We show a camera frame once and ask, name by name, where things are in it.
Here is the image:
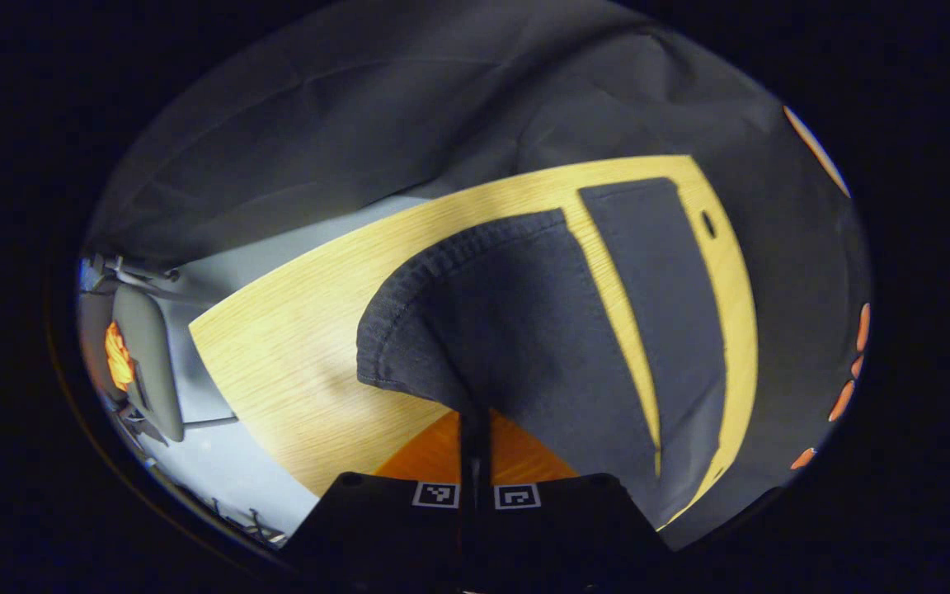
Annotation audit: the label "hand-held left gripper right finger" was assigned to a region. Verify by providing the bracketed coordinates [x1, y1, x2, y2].
[475, 410, 678, 591]

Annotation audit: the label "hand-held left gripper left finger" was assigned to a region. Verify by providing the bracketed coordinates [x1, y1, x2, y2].
[281, 410, 476, 591]

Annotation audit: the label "dark blue jeans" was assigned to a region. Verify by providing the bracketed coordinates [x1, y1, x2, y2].
[357, 177, 727, 529]

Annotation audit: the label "grey office chair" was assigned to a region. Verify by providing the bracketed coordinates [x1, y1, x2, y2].
[111, 285, 238, 444]

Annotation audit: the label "orange object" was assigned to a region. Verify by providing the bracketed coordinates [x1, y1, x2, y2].
[104, 320, 136, 393]

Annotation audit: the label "grey metal stand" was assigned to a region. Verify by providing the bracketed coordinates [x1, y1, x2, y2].
[83, 254, 183, 287]

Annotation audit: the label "black backdrop cloth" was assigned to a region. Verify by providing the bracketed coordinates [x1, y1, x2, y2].
[83, 0, 872, 549]

